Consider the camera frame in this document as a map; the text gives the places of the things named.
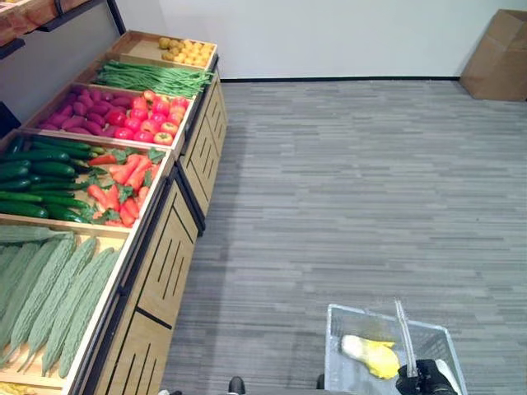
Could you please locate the large wooden stand cabinet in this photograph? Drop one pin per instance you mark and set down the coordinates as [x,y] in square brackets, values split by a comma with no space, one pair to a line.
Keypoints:
[164,263]

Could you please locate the green bean bundle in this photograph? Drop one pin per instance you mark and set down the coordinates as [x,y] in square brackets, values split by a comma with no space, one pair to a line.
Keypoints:
[156,78]

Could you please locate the yellow white napa cabbage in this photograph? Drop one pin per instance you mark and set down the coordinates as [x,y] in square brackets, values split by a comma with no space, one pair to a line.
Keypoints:
[376,354]

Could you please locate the black baseboard strip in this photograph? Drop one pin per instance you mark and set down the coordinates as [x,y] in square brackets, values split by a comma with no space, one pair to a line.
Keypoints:
[337,78]

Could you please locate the wooden crate with bitter melons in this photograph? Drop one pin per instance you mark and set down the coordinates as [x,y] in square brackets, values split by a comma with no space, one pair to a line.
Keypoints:
[109,240]

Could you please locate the orange carrot green top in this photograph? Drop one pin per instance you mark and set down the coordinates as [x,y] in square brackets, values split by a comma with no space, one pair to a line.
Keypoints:
[127,169]
[139,173]
[98,194]
[127,216]
[113,198]
[131,207]
[143,195]
[103,159]

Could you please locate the small wooden stand cabinet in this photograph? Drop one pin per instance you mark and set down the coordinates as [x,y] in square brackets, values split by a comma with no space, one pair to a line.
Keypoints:
[206,144]

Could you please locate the yellow round fruit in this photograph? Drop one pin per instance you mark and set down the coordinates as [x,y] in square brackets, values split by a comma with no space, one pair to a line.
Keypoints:
[188,53]
[196,47]
[189,61]
[198,56]
[186,44]
[179,59]
[207,49]

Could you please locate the wooden crate with tomatoes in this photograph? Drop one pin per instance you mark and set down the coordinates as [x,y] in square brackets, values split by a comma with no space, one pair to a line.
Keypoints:
[181,136]

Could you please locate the black object by wall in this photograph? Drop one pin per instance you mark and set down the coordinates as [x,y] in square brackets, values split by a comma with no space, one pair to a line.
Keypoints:
[8,121]

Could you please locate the purple sweet potato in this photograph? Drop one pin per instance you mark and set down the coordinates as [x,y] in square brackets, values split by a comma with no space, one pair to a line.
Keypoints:
[80,108]
[86,98]
[73,123]
[72,98]
[78,131]
[95,119]
[121,102]
[58,120]
[111,131]
[96,96]
[94,128]
[65,110]
[107,97]
[99,109]
[49,127]

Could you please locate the black shelf post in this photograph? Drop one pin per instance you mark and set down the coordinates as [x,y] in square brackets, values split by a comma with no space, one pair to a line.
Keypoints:
[117,16]

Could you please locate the yellow corn cob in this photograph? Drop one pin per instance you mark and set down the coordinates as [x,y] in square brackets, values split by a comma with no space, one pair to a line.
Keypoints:
[16,388]

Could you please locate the robot left leg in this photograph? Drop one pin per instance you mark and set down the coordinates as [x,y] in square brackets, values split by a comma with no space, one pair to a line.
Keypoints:
[237,386]

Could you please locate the yellow brown potato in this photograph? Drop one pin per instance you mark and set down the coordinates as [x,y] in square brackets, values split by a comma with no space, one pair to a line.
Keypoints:
[175,44]
[165,42]
[177,51]
[167,56]

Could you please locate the green bitter melon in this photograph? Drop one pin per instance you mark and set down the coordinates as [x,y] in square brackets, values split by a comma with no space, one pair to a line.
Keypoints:
[7,259]
[29,233]
[78,308]
[62,296]
[88,321]
[37,292]
[18,271]

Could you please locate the wooden crate with yellow produce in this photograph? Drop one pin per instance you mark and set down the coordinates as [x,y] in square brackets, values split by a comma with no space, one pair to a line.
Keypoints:
[138,44]

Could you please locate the wooden crate with cucumbers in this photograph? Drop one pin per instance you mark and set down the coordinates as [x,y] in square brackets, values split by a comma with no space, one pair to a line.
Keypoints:
[162,173]

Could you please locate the robot leg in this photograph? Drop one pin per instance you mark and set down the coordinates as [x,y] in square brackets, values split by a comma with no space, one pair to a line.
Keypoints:
[320,381]
[237,386]

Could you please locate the brown cardboard box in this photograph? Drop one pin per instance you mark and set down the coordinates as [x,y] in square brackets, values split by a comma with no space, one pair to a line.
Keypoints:
[500,57]

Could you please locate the wooden wall shelf black bracket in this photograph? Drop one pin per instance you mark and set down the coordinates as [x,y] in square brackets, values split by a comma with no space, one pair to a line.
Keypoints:
[37,16]

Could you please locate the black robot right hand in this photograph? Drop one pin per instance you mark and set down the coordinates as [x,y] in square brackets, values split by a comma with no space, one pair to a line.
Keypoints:
[428,376]

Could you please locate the robot right leg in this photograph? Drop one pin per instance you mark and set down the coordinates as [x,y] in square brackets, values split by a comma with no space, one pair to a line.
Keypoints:
[320,381]

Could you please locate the dark green cucumber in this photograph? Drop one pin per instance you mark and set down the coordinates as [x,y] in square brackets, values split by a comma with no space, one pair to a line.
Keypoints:
[14,184]
[66,214]
[16,146]
[57,186]
[22,210]
[66,151]
[37,156]
[18,196]
[14,170]
[62,143]
[53,169]
[66,202]

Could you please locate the wooden crate with green beans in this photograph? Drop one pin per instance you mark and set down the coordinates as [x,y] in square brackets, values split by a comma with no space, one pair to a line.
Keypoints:
[88,72]

